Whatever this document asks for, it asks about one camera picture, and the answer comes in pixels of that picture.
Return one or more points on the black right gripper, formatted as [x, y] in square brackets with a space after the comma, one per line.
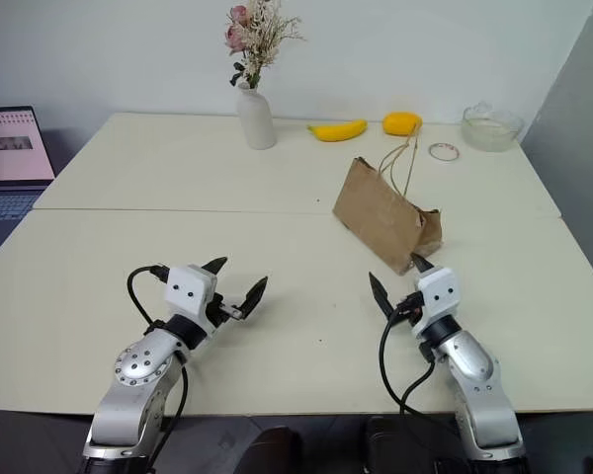
[409, 308]

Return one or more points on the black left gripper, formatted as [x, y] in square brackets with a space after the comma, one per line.
[219, 308]

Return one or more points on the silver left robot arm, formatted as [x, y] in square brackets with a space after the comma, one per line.
[133, 395]

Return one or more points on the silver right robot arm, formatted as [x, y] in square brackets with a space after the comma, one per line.
[479, 395]

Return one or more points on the brown paper bag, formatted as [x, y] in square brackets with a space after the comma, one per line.
[375, 212]

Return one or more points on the yellow mango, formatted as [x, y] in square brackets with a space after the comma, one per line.
[399, 123]

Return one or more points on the yellow banana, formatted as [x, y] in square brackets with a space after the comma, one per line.
[336, 132]

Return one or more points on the white ceramic vase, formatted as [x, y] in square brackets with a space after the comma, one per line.
[254, 118]

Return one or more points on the clear glass bowl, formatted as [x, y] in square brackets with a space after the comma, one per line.
[491, 133]

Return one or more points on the dried flower bouquet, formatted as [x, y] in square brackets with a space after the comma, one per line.
[259, 49]

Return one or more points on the open laptop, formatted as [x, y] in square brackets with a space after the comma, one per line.
[10, 148]

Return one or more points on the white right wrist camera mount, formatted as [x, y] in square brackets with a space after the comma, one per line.
[437, 289]

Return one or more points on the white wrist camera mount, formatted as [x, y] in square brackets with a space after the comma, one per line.
[437, 289]
[188, 289]

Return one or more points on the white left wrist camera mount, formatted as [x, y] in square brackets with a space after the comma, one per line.
[188, 289]

